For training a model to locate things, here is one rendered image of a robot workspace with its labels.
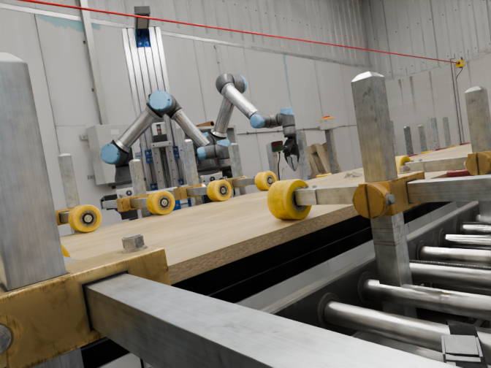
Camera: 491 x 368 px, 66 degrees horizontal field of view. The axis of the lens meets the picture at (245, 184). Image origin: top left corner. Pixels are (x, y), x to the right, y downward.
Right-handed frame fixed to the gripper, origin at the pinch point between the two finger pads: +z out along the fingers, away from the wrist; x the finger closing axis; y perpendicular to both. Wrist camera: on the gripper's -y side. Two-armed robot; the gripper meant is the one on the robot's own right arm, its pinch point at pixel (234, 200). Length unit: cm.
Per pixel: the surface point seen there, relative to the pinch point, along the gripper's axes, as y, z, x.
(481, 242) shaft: -143, 2, 56
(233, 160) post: -31.9, -22.5, 22.7
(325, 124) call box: -32, -36, -52
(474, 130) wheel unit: -139, -19, 41
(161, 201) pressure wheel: -56, -12, 76
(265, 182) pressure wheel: -57, -11, 28
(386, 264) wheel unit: -140, -2, 86
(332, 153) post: -32, -18, -53
